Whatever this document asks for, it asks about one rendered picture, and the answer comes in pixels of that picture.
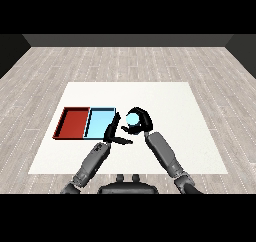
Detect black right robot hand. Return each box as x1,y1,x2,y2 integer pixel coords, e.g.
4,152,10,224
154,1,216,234
120,107,154,136

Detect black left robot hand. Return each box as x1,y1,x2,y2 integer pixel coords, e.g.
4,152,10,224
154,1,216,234
103,112,134,146

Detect small blue can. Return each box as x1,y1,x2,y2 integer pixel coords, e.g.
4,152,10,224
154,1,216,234
125,113,141,129

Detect light blue shallow open box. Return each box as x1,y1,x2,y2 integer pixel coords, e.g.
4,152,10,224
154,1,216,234
82,106,117,140

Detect red shallow open box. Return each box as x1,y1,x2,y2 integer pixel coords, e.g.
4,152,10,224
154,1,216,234
52,106,91,141

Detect dark grey robot body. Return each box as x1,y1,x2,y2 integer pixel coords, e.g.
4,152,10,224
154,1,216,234
97,174,159,195

